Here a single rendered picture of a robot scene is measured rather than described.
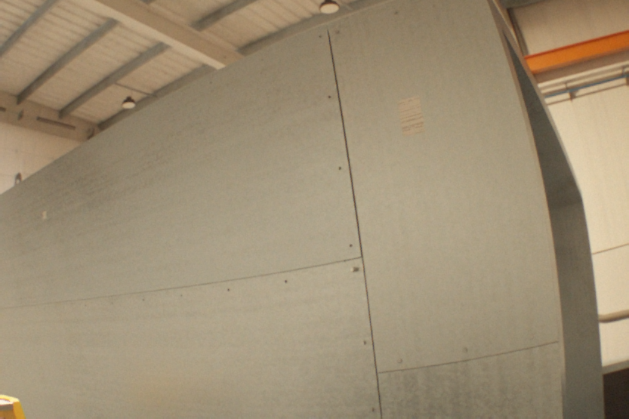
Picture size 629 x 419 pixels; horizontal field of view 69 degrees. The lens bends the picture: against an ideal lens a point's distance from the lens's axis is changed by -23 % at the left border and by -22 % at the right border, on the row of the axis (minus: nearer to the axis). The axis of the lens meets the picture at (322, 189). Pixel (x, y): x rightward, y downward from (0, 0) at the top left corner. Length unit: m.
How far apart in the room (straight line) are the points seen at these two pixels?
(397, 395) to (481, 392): 0.19
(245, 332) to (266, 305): 0.10
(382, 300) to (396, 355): 0.12
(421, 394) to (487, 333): 0.19
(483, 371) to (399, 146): 0.50
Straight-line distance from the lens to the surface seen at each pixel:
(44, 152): 13.00
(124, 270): 1.67
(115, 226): 1.72
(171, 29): 9.71
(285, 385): 1.29
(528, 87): 1.68
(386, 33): 1.25
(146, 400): 1.66
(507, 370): 1.08
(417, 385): 1.13
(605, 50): 9.67
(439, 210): 1.11
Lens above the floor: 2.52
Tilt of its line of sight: 14 degrees up
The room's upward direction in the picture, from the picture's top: 7 degrees counter-clockwise
